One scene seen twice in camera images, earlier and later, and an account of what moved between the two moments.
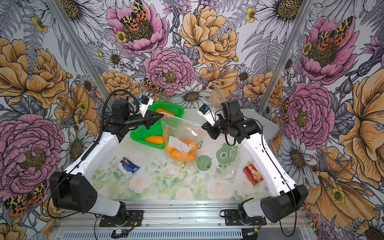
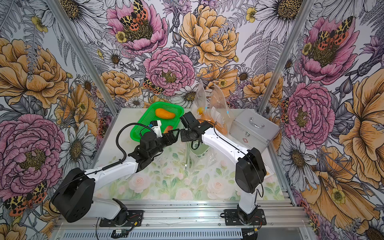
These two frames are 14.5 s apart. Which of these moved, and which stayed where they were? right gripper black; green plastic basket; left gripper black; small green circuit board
Moved: left gripper black; right gripper black
Stayed: small green circuit board; green plastic basket
